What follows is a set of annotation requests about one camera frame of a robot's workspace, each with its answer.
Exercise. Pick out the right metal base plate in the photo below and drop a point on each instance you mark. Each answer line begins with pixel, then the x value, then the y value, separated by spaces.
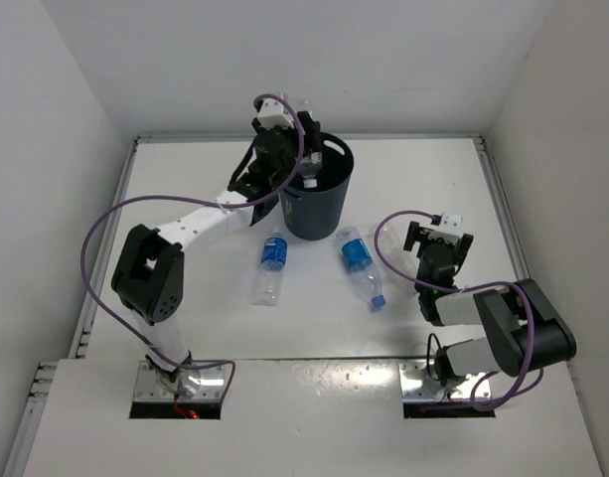
pixel 417 387

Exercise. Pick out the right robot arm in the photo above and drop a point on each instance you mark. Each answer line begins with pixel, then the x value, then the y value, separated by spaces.
pixel 523 330

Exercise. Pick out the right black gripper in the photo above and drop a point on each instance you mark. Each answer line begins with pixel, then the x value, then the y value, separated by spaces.
pixel 459 252

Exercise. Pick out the bottle blue label no cap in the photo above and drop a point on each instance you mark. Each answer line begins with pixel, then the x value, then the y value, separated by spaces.
pixel 269 278

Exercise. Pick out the clear unlabelled plastic bottle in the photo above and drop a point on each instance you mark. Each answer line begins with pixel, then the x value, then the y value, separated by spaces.
pixel 391 248

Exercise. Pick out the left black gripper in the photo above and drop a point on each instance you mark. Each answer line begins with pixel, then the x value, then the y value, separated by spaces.
pixel 310 130

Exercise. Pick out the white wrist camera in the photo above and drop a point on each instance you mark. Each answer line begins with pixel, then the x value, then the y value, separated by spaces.
pixel 272 113
pixel 449 228

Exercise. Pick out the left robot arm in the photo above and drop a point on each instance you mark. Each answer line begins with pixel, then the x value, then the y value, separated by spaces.
pixel 149 275

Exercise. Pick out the dark grey plastic bin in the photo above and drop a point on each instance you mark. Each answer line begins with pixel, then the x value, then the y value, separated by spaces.
pixel 314 214

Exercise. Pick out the metal base plate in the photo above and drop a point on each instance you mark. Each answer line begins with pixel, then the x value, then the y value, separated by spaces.
pixel 205 386
pixel 417 387

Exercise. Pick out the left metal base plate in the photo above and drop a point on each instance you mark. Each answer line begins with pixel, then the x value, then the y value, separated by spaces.
pixel 205 386

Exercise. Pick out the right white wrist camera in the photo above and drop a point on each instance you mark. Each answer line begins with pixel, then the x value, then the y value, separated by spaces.
pixel 449 228

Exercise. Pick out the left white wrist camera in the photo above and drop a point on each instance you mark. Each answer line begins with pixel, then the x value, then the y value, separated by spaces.
pixel 272 113

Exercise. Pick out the bottle with orange white label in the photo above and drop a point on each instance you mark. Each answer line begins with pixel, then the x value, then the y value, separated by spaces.
pixel 309 168

